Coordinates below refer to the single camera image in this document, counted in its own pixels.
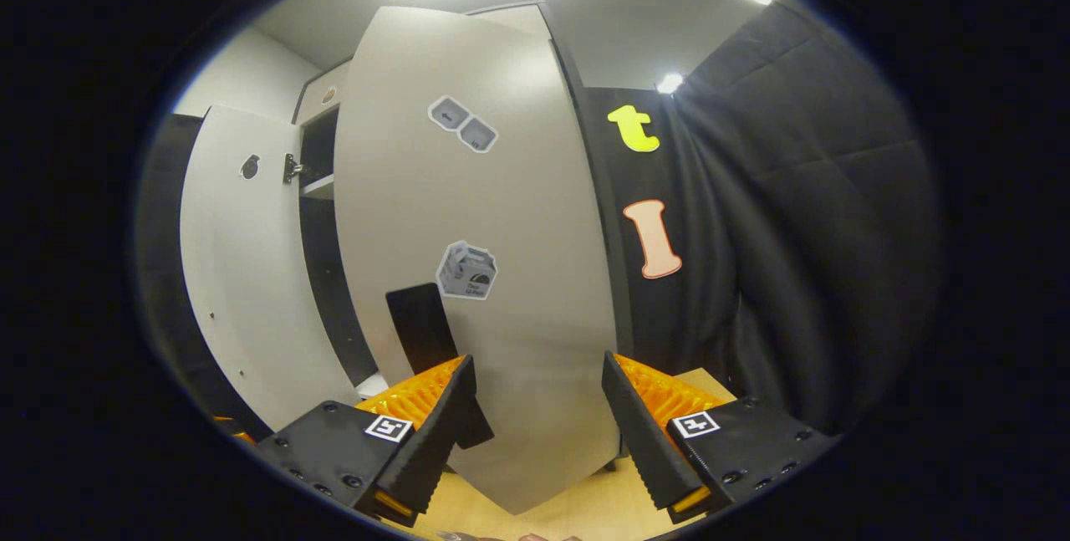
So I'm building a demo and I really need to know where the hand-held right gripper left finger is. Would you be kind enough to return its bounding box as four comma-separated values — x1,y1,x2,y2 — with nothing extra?
255,355,477,527

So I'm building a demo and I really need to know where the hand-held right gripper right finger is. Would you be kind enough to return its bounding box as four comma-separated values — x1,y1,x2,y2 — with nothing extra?
602,350,839,525

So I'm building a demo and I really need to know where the white cabinet door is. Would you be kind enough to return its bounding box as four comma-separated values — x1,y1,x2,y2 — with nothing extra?
333,4,621,517
180,104,362,433

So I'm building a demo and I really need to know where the white cabinet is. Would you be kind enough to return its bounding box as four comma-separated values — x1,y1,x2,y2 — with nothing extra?
291,2,636,391

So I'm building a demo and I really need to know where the black backdrop cloth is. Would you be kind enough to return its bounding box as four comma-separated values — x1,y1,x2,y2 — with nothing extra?
134,0,941,437

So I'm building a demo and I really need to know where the black right door handle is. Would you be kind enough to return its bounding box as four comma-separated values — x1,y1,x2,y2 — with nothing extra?
385,282,496,452

